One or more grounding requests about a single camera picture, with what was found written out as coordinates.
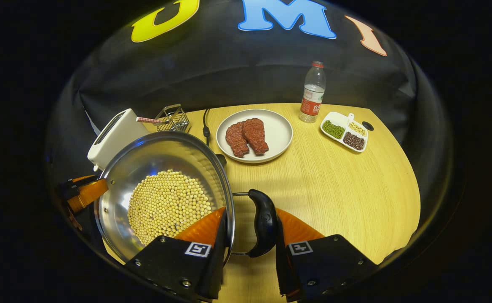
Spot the clear plastic water bottle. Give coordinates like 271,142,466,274
299,61,326,123

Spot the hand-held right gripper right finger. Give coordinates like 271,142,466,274
275,207,377,303

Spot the white round plate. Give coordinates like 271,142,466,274
216,109,294,164

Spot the black backdrop cloth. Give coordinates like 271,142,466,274
46,0,455,202

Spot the white toaster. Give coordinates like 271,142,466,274
87,108,150,171

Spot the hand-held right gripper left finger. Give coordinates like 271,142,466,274
124,206,230,303

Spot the pile of soybeans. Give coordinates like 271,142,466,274
127,169,213,246

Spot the wire mesh basket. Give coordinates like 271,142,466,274
153,104,191,133

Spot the steel pot with black handles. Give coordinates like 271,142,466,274
94,130,278,263

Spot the white divided bean dish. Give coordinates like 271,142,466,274
320,111,369,153

